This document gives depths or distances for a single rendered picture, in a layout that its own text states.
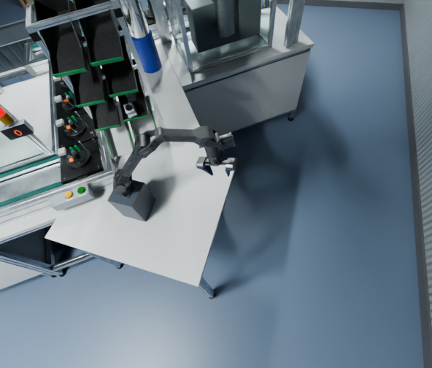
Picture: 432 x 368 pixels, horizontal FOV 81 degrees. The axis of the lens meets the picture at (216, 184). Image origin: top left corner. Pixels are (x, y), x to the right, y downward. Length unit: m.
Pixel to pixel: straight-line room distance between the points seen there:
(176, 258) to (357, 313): 1.45
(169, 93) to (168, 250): 1.17
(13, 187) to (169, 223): 0.99
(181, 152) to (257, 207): 1.00
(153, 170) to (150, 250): 0.49
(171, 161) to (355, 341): 1.74
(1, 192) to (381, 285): 2.63
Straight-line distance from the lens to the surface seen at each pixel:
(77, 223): 1.62
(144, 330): 2.24
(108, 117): 1.45
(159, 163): 1.60
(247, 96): 2.36
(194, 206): 1.41
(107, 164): 1.61
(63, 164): 1.74
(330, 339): 2.20
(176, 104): 1.91
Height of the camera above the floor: 2.12
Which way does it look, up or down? 60 degrees down
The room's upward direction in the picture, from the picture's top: 11 degrees counter-clockwise
